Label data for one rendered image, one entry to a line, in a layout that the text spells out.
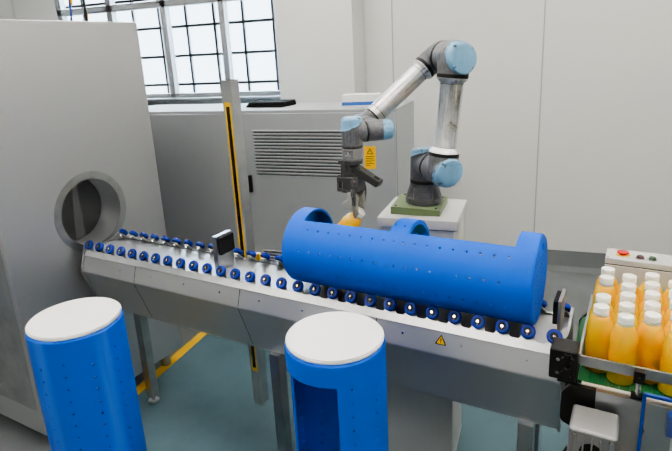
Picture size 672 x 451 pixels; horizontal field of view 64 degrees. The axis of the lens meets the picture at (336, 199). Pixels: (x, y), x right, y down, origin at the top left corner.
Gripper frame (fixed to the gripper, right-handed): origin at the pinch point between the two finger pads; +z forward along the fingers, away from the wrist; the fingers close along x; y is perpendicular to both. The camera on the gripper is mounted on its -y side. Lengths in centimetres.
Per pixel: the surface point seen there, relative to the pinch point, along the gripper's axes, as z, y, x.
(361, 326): 19, -22, 45
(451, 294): 16.5, -40.8, 19.2
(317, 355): 19, -19, 64
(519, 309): 18, -61, 19
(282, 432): 96, 33, 15
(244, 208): 13, 76, -26
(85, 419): 47, 53, 85
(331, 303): 29.7, 4.3, 16.7
